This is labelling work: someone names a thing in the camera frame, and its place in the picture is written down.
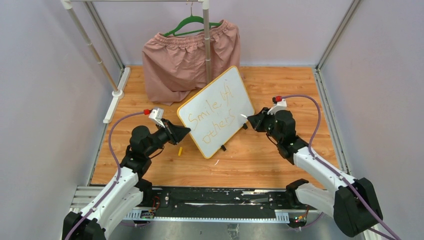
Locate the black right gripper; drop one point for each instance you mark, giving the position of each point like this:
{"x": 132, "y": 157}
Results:
{"x": 257, "y": 120}

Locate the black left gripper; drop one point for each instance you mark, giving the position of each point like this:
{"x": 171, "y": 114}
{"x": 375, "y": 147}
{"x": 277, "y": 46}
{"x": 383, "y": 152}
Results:
{"x": 174, "y": 133}

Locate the yellow framed whiteboard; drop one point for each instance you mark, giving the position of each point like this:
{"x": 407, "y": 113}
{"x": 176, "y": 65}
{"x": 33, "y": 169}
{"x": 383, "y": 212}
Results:
{"x": 213, "y": 113}

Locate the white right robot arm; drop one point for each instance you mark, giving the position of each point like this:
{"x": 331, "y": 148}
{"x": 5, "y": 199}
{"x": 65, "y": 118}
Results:
{"x": 318, "y": 169}

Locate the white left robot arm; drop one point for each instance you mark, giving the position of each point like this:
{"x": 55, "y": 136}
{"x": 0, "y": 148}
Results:
{"x": 127, "y": 188}

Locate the pink shorts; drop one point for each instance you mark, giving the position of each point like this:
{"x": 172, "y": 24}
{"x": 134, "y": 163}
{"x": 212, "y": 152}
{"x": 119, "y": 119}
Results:
{"x": 174, "y": 66}

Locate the white clothes rack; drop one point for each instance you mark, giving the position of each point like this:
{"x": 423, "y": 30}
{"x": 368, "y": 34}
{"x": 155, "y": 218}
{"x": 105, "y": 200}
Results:
{"x": 118, "y": 88}

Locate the green clothes hanger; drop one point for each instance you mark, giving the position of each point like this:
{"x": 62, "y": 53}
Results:
{"x": 194, "y": 24}

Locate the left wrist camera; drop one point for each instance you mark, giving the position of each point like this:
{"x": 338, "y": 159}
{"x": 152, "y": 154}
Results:
{"x": 156, "y": 115}

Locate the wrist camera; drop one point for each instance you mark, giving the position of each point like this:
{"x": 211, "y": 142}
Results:
{"x": 156, "y": 115}
{"x": 279, "y": 103}

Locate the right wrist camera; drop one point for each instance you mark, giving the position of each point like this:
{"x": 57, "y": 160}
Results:
{"x": 279, "y": 103}

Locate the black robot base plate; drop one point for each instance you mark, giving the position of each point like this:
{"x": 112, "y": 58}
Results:
{"x": 200, "y": 203}

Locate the aluminium cage frame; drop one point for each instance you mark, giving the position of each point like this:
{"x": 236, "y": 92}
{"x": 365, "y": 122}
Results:
{"x": 286, "y": 48}

